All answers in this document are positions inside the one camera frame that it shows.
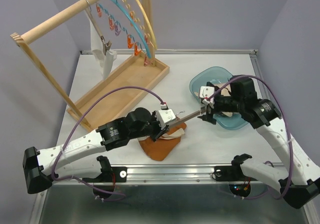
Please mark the white underwear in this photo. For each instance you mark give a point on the white underwear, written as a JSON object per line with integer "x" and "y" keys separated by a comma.
{"x": 105, "y": 62}

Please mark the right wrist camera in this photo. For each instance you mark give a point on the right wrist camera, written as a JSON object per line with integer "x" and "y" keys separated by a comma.
{"x": 205, "y": 94}

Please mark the blue plastic tub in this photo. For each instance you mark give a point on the blue plastic tub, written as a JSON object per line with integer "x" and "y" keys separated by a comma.
{"x": 217, "y": 75}

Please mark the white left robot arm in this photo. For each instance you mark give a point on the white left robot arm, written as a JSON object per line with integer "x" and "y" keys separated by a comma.
{"x": 114, "y": 134}

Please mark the brown underwear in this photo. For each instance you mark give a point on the brown underwear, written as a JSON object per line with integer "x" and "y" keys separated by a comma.
{"x": 161, "y": 148}

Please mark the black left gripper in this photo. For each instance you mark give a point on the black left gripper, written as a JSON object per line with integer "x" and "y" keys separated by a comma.
{"x": 159, "y": 131}

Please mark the beige underwear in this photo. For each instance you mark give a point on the beige underwear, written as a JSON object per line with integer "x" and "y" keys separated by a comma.
{"x": 224, "y": 92}

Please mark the aluminium mounting rail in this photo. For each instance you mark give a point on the aluminium mounting rail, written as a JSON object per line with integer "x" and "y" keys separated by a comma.
{"x": 172, "y": 173}

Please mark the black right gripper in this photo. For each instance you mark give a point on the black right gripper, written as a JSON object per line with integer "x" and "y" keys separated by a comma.
{"x": 208, "y": 117}

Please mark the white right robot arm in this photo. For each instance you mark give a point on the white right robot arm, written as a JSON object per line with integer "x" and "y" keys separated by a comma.
{"x": 267, "y": 118}

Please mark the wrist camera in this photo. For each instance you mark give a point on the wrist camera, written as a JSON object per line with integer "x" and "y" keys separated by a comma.
{"x": 205, "y": 94}
{"x": 165, "y": 116}

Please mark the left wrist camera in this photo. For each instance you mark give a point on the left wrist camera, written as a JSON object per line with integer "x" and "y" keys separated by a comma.
{"x": 165, "y": 116}

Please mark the wooden clamp hanger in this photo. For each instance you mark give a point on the wooden clamp hanger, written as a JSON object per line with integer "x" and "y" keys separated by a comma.
{"x": 184, "y": 119}
{"x": 97, "y": 40}

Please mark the wooden clothes rack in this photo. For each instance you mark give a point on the wooden clothes rack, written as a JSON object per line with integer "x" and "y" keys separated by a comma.
{"x": 100, "y": 101}

